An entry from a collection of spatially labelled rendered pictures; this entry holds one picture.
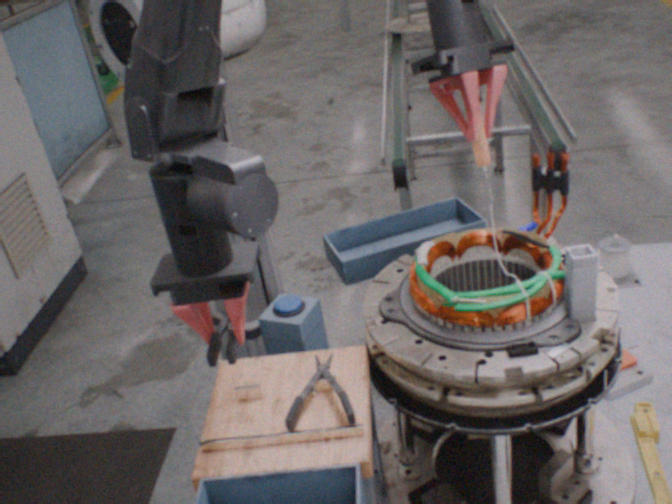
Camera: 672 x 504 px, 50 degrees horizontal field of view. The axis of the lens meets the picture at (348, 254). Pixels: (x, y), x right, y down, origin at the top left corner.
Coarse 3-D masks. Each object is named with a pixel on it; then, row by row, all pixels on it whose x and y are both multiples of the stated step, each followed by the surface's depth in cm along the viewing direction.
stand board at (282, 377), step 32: (320, 352) 91; (352, 352) 90; (224, 384) 88; (288, 384) 86; (352, 384) 84; (224, 416) 83; (256, 416) 82; (320, 416) 80; (256, 448) 77; (288, 448) 77; (320, 448) 76; (352, 448) 75; (192, 480) 75
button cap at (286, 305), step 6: (282, 300) 107; (288, 300) 106; (294, 300) 106; (300, 300) 106; (276, 306) 106; (282, 306) 105; (288, 306) 105; (294, 306) 105; (300, 306) 106; (282, 312) 105; (288, 312) 105
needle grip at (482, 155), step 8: (480, 112) 80; (480, 120) 80; (480, 128) 80; (480, 136) 80; (472, 144) 80; (480, 144) 80; (480, 152) 80; (488, 152) 80; (480, 160) 80; (488, 160) 80
